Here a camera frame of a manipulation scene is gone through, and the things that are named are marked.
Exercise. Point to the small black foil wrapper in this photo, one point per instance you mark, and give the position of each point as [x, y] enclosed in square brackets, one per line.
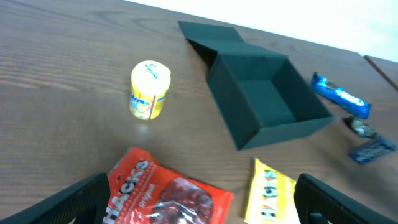
[359, 127]

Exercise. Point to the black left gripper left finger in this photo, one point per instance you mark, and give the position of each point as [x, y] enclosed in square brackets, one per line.
[83, 202]

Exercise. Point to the blue Oreo cookie pack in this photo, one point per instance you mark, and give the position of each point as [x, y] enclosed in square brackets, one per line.
[352, 104]

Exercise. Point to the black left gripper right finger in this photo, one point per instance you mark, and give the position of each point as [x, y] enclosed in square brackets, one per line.
[317, 202]

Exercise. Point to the small blue Oreo packet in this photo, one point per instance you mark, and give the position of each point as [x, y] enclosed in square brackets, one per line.
[372, 150]

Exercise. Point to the yellow Hacks candy bag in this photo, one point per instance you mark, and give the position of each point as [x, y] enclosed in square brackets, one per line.
[271, 197]

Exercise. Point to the dark green open box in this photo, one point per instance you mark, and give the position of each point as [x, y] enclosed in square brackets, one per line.
[261, 96]

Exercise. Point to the yellow Mentos gum bottle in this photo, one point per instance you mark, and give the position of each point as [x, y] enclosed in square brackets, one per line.
[150, 81]

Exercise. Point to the red Hacks candy bag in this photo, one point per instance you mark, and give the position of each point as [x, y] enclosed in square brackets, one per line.
[143, 191]

